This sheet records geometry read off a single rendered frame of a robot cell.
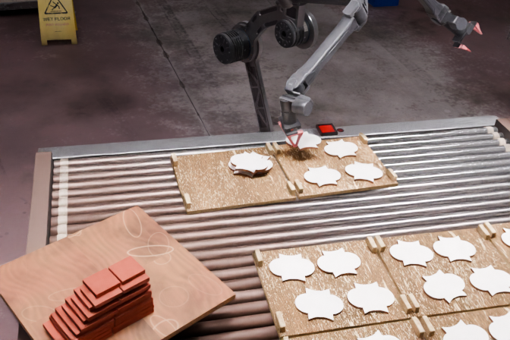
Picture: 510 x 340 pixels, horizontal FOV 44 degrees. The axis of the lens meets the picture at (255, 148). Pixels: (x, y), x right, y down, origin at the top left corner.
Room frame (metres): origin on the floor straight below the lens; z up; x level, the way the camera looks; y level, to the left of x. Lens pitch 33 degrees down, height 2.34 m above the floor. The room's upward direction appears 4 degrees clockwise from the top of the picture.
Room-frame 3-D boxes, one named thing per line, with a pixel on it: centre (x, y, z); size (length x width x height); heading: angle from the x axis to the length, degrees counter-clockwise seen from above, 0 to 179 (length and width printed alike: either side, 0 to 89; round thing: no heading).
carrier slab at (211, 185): (1.94, 0.08, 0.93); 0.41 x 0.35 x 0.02; 109
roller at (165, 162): (2.19, -0.17, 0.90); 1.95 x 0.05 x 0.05; 106
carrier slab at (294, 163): (2.08, -0.31, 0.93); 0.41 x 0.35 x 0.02; 109
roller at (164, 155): (2.24, -0.16, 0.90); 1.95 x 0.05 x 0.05; 106
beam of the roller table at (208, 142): (2.30, -0.14, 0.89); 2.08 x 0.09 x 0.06; 106
